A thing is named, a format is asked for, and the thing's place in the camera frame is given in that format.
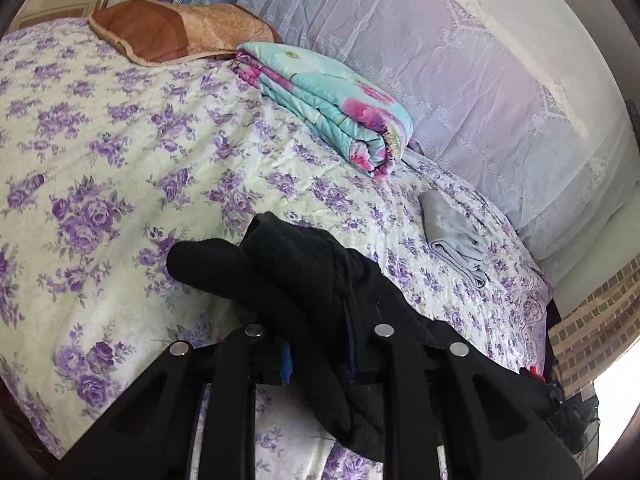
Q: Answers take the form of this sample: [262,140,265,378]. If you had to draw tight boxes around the black pants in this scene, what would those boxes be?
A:
[166,212,591,460]

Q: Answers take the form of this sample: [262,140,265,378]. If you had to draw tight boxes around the red garment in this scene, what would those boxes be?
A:
[518,366,546,382]

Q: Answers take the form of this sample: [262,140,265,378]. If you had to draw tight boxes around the grey folded garment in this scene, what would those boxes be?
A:
[419,190,488,289]

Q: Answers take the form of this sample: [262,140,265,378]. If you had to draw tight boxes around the brick-pattern cloth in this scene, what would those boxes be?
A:
[548,257,640,398]

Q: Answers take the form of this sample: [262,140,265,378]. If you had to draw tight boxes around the purple floral bedspread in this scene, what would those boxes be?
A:
[1,18,552,457]

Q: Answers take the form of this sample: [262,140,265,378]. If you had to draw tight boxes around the turquoise floral folded quilt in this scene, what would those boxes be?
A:
[233,42,413,179]

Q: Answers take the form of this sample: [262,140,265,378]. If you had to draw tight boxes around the lavender lace-covered headboard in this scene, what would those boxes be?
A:
[239,0,639,281]

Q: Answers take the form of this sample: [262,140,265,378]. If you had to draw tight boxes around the brown pillow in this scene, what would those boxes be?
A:
[88,0,281,67]

